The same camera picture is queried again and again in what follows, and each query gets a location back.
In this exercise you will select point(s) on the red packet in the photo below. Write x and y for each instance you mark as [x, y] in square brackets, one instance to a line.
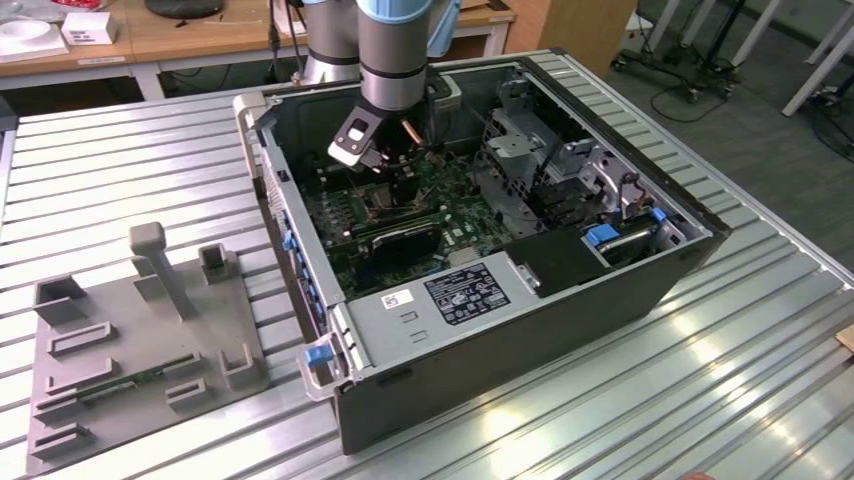
[81, 4]

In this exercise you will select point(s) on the blue disk carrier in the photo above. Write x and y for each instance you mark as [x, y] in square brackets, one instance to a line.
[601, 236]

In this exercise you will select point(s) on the silver drive cage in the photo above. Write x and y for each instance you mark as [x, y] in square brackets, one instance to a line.
[510, 145]

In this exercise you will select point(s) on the blue slot retainer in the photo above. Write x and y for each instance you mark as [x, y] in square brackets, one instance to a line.
[288, 240]

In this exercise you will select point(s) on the white table leg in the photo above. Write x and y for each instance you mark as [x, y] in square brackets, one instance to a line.
[816, 75]
[755, 32]

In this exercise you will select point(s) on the CPU socket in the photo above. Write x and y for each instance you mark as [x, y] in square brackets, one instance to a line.
[372, 216]

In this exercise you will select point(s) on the black wheeled stand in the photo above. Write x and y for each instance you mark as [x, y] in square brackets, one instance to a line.
[716, 50]

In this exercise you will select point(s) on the black round base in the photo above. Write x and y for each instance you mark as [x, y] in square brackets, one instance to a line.
[184, 7]

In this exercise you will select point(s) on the black graphics card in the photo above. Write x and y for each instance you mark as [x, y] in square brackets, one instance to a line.
[404, 245]

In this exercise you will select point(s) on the dark wrist camera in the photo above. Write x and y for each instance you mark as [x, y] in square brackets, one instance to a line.
[446, 90]

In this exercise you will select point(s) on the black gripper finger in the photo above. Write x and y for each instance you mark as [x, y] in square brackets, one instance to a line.
[406, 189]

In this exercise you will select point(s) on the silver drive bracket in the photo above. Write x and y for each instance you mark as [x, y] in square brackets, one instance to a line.
[601, 170]

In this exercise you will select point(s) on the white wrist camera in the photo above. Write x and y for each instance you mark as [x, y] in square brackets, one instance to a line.
[350, 150]

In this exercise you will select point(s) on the green motherboard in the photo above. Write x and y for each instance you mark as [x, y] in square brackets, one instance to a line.
[468, 210]

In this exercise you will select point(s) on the grey parts rack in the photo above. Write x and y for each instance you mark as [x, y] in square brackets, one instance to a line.
[147, 340]

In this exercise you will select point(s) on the grey power supply unit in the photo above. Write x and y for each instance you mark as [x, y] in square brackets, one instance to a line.
[394, 325]

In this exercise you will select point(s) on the pale wooden block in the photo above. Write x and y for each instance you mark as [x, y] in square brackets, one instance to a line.
[847, 345]

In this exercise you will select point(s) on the silver finned heat sink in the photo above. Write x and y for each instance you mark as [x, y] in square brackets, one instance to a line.
[468, 257]

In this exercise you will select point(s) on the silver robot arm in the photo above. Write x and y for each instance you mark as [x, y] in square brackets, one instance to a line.
[394, 60]

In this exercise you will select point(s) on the white cardboard box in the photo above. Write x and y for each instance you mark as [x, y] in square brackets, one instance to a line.
[87, 27]

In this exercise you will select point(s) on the black PC case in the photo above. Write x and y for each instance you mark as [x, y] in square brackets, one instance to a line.
[501, 360]

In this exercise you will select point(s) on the wooden desk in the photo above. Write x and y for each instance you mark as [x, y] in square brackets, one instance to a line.
[201, 35]

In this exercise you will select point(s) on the small blue clip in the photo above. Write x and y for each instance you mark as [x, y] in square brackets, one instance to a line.
[659, 216]

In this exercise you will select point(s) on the blue case latch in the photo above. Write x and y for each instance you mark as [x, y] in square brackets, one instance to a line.
[316, 356]

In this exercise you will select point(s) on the wooden cabinet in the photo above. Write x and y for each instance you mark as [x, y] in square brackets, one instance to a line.
[581, 30]

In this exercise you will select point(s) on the black plastic shroud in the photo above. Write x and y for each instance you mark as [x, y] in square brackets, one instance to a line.
[554, 265]

